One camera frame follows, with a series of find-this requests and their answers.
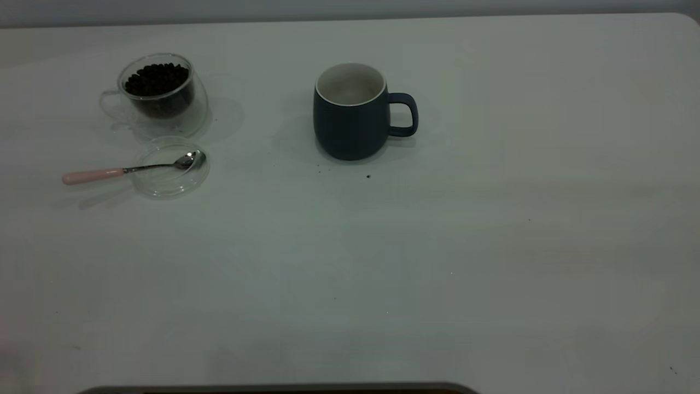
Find dark coffee beans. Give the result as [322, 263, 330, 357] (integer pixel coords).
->
[124, 63, 195, 119]

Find clear double-wall glass cup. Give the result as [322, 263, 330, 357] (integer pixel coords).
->
[99, 53, 209, 140]

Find dark grey ceramic mug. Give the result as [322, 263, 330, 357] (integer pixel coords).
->
[313, 62, 419, 161]

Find pink-handled metal spoon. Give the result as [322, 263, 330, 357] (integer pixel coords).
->
[62, 151, 207, 186]

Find clear glass saucer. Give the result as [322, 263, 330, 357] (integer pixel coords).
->
[131, 136, 211, 198]

